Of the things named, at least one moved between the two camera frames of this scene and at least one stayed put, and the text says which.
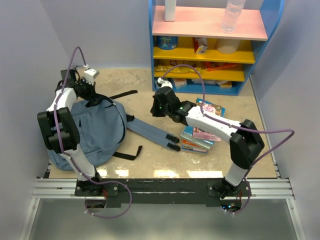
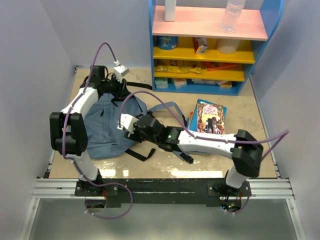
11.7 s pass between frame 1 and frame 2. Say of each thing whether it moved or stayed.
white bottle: stayed
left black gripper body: moved
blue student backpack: moved
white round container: stayed
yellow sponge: stayed
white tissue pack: stayed
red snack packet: stayed
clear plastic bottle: stayed
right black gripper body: moved
